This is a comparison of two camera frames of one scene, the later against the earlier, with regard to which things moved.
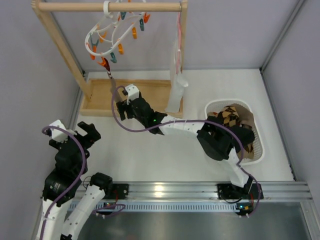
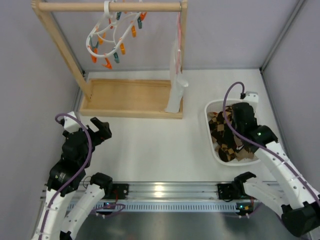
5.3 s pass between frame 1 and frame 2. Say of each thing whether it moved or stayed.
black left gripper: moved
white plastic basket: stayed
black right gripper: moved
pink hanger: stayed
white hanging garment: stayed
